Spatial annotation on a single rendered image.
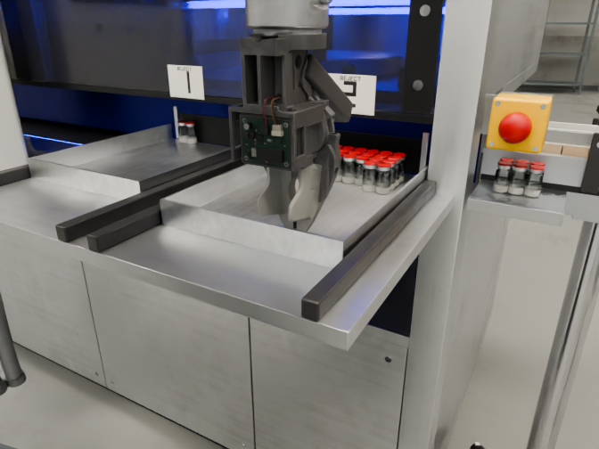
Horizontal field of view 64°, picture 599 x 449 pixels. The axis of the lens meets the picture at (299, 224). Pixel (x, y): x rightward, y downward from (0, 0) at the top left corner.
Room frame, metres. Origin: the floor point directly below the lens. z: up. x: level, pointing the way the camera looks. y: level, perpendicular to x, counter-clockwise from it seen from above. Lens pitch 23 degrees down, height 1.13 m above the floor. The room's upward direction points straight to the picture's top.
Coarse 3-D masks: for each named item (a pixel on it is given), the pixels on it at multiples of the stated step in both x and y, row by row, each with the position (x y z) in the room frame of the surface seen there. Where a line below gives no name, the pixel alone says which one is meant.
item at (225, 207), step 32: (192, 192) 0.63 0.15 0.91; (224, 192) 0.69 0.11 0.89; (256, 192) 0.70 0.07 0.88; (352, 192) 0.70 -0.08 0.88; (192, 224) 0.55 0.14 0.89; (224, 224) 0.53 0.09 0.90; (256, 224) 0.50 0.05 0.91; (320, 224) 0.57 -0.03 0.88; (352, 224) 0.57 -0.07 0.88; (288, 256) 0.48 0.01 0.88; (320, 256) 0.46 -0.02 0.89
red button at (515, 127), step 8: (520, 112) 0.64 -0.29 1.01; (504, 120) 0.63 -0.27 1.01; (512, 120) 0.63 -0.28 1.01; (520, 120) 0.62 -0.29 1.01; (528, 120) 0.62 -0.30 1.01; (504, 128) 0.63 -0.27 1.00; (512, 128) 0.63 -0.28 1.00; (520, 128) 0.62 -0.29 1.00; (528, 128) 0.62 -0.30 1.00; (504, 136) 0.63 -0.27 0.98; (512, 136) 0.63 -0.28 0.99; (520, 136) 0.62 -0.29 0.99
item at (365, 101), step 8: (336, 80) 0.79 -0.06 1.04; (344, 80) 0.78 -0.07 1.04; (352, 80) 0.77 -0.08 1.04; (360, 80) 0.77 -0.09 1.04; (368, 80) 0.76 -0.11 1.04; (344, 88) 0.78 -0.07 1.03; (352, 88) 0.77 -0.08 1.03; (360, 88) 0.77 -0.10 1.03; (368, 88) 0.76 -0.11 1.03; (352, 96) 0.77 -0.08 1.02; (360, 96) 0.77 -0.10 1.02; (368, 96) 0.76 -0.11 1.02; (360, 104) 0.77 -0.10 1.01; (368, 104) 0.76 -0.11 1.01; (352, 112) 0.77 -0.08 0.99; (360, 112) 0.77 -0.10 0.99; (368, 112) 0.76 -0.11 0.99
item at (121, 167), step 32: (160, 128) 1.05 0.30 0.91; (32, 160) 0.77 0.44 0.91; (64, 160) 0.83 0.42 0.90; (96, 160) 0.88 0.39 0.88; (128, 160) 0.88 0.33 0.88; (160, 160) 0.88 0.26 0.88; (192, 160) 0.88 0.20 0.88; (224, 160) 0.83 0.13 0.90; (96, 192) 0.70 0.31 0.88; (128, 192) 0.67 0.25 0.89
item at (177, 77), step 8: (168, 72) 0.96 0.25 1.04; (176, 72) 0.95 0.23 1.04; (184, 72) 0.94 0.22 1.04; (192, 72) 0.93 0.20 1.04; (200, 72) 0.92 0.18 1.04; (168, 80) 0.96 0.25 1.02; (176, 80) 0.95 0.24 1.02; (184, 80) 0.94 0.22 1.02; (192, 80) 0.93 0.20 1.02; (200, 80) 0.93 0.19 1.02; (176, 88) 0.95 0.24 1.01; (184, 88) 0.95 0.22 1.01; (192, 88) 0.94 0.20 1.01; (200, 88) 0.93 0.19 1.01; (176, 96) 0.96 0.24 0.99; (184, 96) 0.95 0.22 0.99; (192, 96) 0.94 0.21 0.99; (200, 96) 0.93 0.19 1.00
